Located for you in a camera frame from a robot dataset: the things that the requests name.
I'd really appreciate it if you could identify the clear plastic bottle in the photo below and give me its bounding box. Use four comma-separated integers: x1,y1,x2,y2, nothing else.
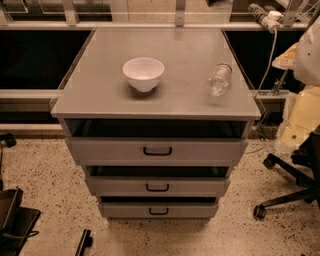
207,63,232,97

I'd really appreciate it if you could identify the grey middle drawer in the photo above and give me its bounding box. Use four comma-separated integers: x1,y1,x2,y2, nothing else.
85,176,230,197

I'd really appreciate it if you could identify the grey top drawer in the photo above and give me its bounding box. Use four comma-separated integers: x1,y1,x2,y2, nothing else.
66,137,248,166

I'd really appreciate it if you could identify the grey drawer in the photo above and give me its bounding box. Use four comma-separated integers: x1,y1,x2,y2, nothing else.
66,137,248,166
98,203,219,219
85,176,230,197

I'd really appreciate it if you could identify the black office chair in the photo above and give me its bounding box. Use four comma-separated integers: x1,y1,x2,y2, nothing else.
253,126,320,221

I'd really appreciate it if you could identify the metal pole with clamp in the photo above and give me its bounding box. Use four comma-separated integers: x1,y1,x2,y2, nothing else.
268,70,288,96

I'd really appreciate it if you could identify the black caster at left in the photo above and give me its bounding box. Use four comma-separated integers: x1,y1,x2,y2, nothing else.
0,133,16,148

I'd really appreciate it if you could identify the grey bottom drawer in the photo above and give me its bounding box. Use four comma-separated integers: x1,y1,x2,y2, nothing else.
98,203,219,219

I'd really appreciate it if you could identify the white bowl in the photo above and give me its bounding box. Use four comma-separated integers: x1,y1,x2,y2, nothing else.
122,57,165,92

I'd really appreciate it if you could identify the white power cable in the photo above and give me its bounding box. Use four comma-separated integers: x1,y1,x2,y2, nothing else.
244,27,279,155

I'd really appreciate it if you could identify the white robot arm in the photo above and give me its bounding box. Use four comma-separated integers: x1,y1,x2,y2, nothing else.
272,17,320,154

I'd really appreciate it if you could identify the grey drawer cabinet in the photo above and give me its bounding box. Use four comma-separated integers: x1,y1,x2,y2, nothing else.
52,28,260,219

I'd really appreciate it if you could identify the black bar on floor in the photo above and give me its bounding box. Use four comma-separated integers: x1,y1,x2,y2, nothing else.
75,229,93,256

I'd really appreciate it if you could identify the white power strip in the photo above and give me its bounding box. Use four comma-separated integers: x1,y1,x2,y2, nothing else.
248,3,282,33

